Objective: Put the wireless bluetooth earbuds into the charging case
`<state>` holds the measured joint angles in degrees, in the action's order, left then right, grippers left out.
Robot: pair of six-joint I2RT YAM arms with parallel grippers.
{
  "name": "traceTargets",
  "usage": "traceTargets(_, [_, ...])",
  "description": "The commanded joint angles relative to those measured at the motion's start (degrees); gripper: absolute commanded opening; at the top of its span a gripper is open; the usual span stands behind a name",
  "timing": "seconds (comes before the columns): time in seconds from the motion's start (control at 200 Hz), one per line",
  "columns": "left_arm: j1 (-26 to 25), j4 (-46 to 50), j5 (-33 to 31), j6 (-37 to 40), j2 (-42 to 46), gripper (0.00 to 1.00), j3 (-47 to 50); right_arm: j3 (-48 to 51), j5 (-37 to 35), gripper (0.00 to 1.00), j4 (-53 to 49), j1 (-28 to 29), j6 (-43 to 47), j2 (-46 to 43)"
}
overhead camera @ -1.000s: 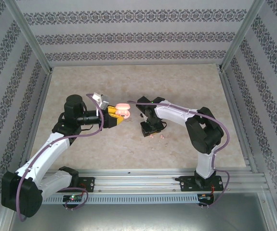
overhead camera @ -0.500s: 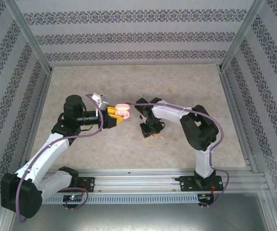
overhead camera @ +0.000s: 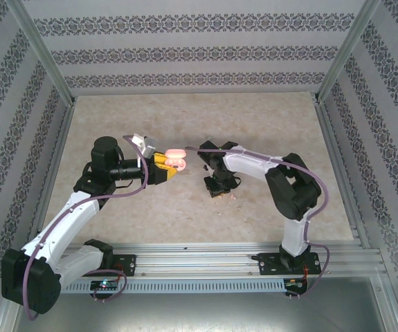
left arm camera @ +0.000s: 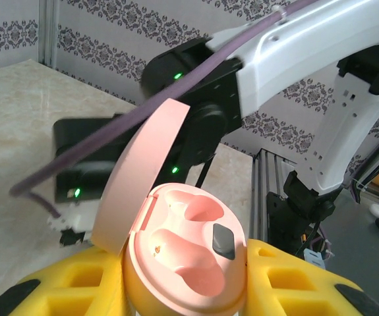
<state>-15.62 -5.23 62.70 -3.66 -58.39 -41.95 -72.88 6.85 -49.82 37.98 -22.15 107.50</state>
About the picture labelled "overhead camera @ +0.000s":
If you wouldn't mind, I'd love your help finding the pink earbud charging case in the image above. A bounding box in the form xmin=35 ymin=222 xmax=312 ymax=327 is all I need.
xmin=163 ymin=147 xmax=190 ymax=172

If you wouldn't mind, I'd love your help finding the grey metal sheet panel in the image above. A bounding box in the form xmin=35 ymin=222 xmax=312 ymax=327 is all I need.
xmin=11 ymin=276 xmax=398 ymax=332

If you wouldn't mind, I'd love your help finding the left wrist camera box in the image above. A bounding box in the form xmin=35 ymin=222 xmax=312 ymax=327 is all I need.
xmin=132 ymin=133 xmax=158 ymax=158

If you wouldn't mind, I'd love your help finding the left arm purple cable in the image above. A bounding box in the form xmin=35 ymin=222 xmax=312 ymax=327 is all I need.
xmin=23 ymin=134 xmax=150 ymax=322

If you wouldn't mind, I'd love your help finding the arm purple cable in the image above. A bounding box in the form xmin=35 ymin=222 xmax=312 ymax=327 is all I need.
xmin=186 ymin=145 xmax=331 ymax=300
xmin=23 ymin=134 xmax=150 ymax=322

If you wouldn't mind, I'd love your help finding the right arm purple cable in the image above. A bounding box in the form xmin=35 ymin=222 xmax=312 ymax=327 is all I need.
xmin=186 ymin=145 xmax=331 ymax=300

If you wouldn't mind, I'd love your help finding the aluminium mounting rail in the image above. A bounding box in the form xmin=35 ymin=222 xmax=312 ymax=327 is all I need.
xmin=10 ymin=241 xmax=383 ymax=277

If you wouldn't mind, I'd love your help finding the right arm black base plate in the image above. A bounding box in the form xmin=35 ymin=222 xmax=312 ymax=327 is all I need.
xmin=257 ymin=252 xmax=323 ymax=277

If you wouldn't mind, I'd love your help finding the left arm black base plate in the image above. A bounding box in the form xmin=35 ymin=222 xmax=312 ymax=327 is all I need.
xmin=105 ymin=255 xmax=137 ymax=277

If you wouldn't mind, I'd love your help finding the slotted grey cable duct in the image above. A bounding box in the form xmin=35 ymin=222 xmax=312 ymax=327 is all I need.
xmin=60 ymin=279 xmax=286 ymax=293

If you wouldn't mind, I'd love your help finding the aluminium frame post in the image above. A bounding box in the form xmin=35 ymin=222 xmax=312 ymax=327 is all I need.
xmin=4 ymin=0 xmax=78 ymax=104
xmin=315 ymin=0 xmax=383 ymax=103

